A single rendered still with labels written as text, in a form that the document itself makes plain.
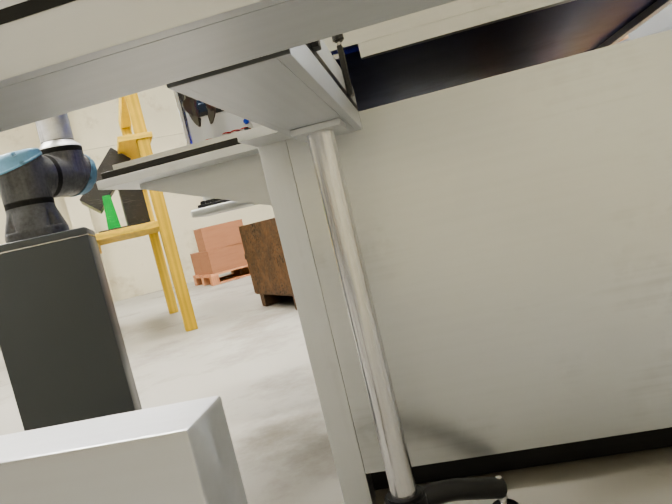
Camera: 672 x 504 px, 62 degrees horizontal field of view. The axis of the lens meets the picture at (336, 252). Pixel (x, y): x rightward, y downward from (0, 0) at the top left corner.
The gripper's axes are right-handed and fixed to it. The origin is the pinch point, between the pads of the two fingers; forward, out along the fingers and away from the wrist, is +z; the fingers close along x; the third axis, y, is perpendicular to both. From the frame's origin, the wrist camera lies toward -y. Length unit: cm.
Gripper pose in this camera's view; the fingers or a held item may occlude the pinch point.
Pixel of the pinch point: (205, 120)
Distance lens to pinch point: 146.1
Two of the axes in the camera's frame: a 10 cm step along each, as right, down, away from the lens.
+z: 2.3, 9.7, 0.8
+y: -1.5, 1.1, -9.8
